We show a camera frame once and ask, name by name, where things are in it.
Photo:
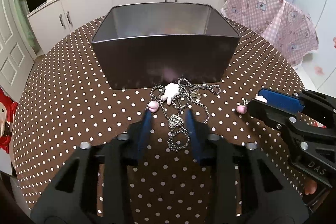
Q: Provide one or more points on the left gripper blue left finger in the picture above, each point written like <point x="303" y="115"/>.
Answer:
<point x="92" y="186"/>

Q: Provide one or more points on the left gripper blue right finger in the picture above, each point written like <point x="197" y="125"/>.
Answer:
<point x="247" y="187"/>

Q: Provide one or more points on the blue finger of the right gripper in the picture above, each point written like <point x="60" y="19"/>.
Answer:
<point x="274" y="118"/>
<point x="284" y="102"/>

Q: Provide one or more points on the pink rabbit charm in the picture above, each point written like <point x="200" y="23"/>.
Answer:
<point x="247" y="105"/>

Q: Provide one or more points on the pink bead charm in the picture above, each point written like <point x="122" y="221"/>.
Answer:
<point x="153" y="106"/>

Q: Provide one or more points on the white rabbit charm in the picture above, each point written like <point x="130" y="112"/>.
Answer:
<point x="171" y="91"/>

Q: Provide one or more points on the dark metal jewelry box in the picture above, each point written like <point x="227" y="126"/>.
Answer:
<point x="147" y="44"/>

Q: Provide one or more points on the person's right hand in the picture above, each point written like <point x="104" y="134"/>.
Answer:
<point x="310" y="186"/>

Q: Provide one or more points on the brown polka dot tablecloth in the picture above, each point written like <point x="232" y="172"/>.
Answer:
<point x="67" y="101"/>

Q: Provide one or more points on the pink checkered cover cloth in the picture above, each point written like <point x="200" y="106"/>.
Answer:
<point x="280" y="22"/>

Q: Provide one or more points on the red cat chair cover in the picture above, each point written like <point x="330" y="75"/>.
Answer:
<point x="8" y="110"/>

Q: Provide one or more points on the white panel door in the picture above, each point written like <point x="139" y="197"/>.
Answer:
<point x="16" y="60"/>

